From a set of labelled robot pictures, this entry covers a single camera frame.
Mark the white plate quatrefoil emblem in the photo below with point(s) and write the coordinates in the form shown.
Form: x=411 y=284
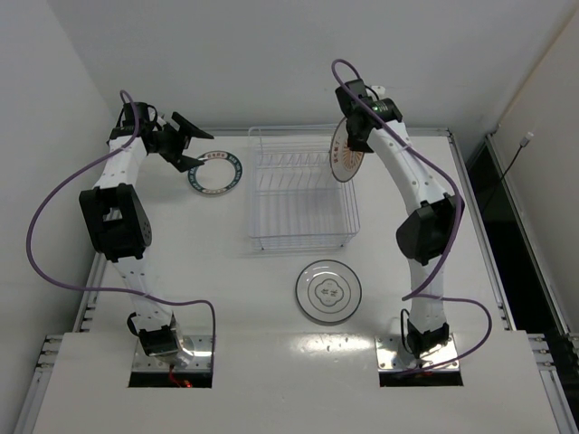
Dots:
x=328 y=292

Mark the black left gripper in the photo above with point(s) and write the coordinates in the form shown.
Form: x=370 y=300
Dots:
x=176 y=141

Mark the green rimmed lettered plate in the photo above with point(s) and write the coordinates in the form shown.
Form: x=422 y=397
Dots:
x=220 y=173

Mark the white wire dish rack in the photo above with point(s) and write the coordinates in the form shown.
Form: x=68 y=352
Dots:
x=295 y=201

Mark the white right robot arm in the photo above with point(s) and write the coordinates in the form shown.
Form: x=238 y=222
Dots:
x=427 y=233

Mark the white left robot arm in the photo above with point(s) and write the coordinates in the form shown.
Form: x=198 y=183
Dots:
x=120 y=229

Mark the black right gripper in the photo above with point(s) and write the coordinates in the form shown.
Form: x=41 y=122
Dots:
x=357 y=131

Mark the orange sunburst plate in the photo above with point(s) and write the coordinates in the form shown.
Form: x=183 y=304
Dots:
x=344 y=162

